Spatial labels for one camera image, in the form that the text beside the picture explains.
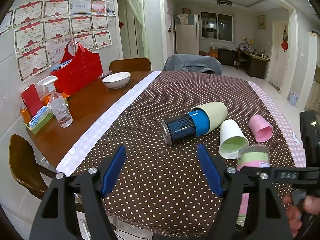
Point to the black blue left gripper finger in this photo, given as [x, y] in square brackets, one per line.
[56, 217]

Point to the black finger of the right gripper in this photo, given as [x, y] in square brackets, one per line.
[286, 175]

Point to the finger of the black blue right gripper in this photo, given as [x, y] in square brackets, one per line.
[265, 216]

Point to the clear jar pink green paper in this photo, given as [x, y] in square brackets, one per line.
[256, 155]

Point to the pink paper cup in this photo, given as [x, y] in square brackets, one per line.
[261, 129]

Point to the white paper cup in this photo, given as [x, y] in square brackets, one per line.
[232, 139]

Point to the small blue bin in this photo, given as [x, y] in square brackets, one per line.
[292, 99]

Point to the near brown wooden chair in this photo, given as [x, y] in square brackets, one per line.
[24, 168]

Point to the brown wooden chair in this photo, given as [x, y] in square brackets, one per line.
[142, 64]
[24, 168]

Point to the dark wooden desk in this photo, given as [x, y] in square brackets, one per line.
[254, 65]

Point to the blue bottle with cream sleeve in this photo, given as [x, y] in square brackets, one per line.
[200, 121]

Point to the green tray with boxes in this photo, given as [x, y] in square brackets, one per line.
[34, 124]

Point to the brown polka dot tablecloth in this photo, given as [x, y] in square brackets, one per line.
[161, 188]

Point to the clear spray bottle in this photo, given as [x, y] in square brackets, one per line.
[56, 101]

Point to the red envelope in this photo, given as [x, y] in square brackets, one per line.
[31, 99]

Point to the grey covered chair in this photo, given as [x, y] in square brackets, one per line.
[193, 63]

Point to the ceiling fan lamp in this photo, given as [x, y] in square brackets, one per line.
[227, 3]

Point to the red gift bag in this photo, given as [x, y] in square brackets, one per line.
[82, 67]

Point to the white ceramic bowl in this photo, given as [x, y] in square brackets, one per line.
[117, 80]

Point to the brown wooden chair back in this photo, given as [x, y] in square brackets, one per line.
[142, 64]

